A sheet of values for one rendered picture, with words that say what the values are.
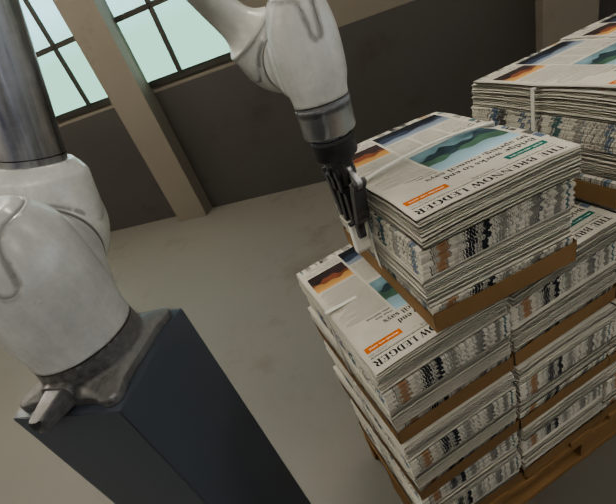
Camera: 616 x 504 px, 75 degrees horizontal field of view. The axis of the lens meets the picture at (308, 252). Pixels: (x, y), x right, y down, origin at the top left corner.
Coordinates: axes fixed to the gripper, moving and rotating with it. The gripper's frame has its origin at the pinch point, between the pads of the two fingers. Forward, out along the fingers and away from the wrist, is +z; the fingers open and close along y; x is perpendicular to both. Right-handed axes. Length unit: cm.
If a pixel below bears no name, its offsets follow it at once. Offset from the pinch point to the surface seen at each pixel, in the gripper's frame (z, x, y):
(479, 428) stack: 46, -7, -19
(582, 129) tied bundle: -3.6, -46.4, -9.1
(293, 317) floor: 96, 6, 106
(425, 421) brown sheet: 33.2, 5.0, -18.7
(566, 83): -11.7, -47.3, -4.8
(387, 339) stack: 13.1, 6.1, -14.2
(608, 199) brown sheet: 9.7, -46.0, -15.4
